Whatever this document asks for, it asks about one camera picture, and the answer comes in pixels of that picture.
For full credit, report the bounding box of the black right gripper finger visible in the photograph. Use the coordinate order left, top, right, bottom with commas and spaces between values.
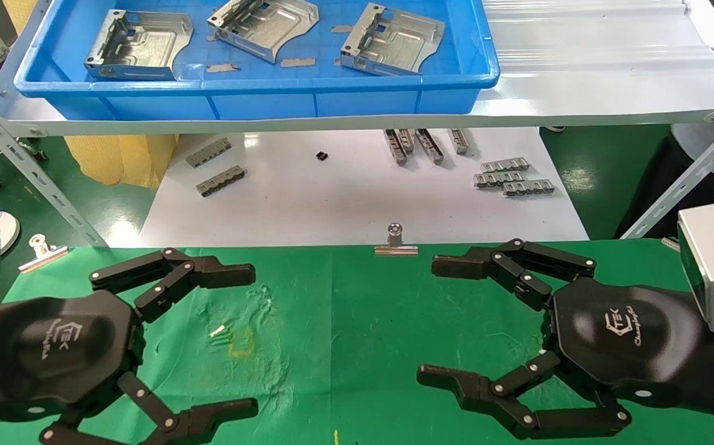
431, 240, 597, 310

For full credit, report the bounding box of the green table cloth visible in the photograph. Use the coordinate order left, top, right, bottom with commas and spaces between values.
0, 243, 714, 445

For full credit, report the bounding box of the person in dark trousers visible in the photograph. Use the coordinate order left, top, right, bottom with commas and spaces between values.
615, 0, 714, 240

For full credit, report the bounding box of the stamped metal bracket plate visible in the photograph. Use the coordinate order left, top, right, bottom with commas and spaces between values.
207, 0, 320, 64
84, 9, 195, 82
340, 3, 447, 77

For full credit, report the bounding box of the blue plastic tray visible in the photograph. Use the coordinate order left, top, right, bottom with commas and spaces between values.
14, 0, 501, 122

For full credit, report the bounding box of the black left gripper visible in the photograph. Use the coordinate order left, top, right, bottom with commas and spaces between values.
0, 248, 259, 445

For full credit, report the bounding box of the yellow mesh bag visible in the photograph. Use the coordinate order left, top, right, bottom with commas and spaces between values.
2, 0, 179, 189

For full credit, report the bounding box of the perforated white shelf strut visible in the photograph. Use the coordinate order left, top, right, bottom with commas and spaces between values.
619, 106, 714, 240
0, 85, 109, 248

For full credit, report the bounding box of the white ridged plastic sheet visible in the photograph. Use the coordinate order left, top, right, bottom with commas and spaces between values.
481, 0, 714, 76

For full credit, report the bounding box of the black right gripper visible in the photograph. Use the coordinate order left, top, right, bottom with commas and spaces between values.
417, 277, 704, 439

